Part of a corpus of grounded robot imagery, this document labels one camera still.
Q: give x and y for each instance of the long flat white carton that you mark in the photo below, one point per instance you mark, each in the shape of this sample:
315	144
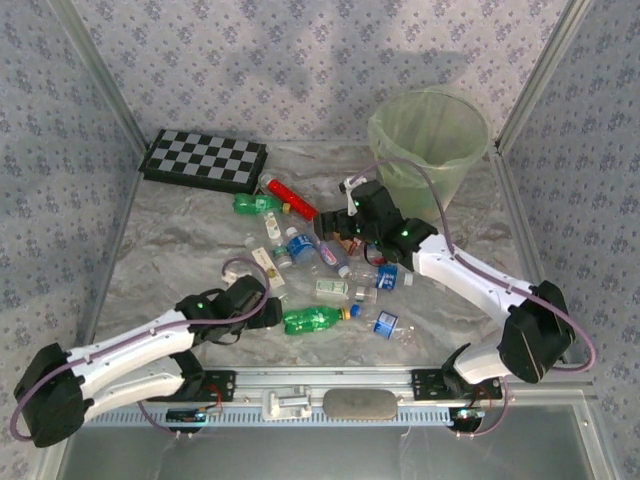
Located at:
267	267

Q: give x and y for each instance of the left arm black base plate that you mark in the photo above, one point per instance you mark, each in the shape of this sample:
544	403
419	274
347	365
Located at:
220	382

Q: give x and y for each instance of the red glitter microphone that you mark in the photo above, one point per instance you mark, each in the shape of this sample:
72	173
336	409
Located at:
292	197

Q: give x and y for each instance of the black grey chessboard box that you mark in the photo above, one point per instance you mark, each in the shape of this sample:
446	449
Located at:
200	157

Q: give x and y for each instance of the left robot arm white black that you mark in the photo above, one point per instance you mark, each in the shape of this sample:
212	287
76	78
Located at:
150	382

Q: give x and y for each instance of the translucent green bin with liner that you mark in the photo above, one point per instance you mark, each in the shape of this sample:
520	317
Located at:
430	130

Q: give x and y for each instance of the crushed bottle blue label blue cap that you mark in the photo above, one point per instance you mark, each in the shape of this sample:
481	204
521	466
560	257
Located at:
385	322

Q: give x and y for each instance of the white latch bracket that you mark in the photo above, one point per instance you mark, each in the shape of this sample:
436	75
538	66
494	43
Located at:
285	402

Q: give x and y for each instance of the aluminium frame post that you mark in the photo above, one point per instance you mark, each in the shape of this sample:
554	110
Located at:
545	75
100	75

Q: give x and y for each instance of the small white bottle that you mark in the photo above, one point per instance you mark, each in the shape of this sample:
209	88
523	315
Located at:
272	226

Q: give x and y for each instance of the small green white carton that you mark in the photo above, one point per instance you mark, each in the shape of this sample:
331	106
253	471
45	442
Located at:
332	289

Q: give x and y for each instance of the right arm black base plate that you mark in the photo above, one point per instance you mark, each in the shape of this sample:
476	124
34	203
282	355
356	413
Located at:
427	384

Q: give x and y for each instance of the clear bottle blue label blue cap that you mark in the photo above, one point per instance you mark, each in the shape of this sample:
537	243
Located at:
387	277

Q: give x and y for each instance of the clear bottle with pink label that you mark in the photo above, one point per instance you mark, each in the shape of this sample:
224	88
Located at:
330	255

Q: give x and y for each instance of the small bottle with green cap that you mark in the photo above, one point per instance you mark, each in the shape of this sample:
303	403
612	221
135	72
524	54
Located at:
283	259

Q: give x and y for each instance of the grey oval pad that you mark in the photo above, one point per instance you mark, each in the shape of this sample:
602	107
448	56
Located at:
360	404

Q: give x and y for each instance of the blue-label bottle with white cap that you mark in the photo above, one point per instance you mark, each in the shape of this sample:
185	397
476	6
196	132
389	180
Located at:
300	248

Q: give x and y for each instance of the green bottle with yellow cap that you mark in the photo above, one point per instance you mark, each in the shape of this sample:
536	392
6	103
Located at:
255	203
312	320

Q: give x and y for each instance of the aluminium rail with arm bases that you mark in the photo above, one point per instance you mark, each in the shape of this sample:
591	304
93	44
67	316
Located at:
350	377

